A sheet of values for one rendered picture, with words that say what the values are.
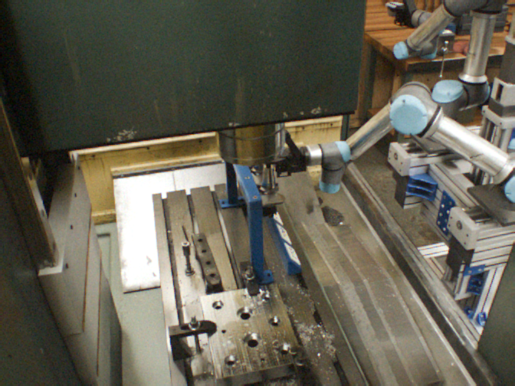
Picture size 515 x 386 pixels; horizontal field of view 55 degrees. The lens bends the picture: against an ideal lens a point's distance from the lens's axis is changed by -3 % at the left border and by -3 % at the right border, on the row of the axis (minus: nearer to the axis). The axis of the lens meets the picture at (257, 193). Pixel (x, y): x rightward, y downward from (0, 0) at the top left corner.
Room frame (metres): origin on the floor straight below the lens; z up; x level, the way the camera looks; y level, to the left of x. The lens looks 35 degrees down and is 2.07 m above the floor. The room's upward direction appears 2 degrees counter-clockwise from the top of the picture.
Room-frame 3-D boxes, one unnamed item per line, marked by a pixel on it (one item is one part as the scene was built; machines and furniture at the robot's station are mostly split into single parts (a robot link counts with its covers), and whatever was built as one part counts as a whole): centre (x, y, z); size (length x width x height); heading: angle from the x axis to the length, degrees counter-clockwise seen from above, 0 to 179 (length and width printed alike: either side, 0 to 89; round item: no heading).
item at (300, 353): (0.78, -0.10, 0.97); 0.13 x 0.03 x 0.15; 12
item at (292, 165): (1.50, -0.11, 1.17); 0.12 x 0.08 x 0.09; 102
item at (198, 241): (1.24, 0.17, 0.93); 0.26 x 0.05 x 0.06; 17
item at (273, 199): (1.20, -0.05, 1.21); 0.07 x 0.05 x 0.01; 102
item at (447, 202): (1.62, -0.77, 0.81); 0.09 x 0.01 x 0.18; 13
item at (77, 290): (0.93, 0.45, 1.16); 0.48 x 0.05 x 0.51; 12
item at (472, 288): (1.67, -0.95, 0.43); 0.22 x 0.04 x 0.09; 13
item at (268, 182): (1.26, -0.03, 1.26); 0.04 x 0.04 x 0.07
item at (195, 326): (0.91, 0.19, 0.97); 0.13 x 0.03 x 0.15; 102
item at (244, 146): (1.02, 0.01, 1.55); 0.16 x 0.16 x 0.12
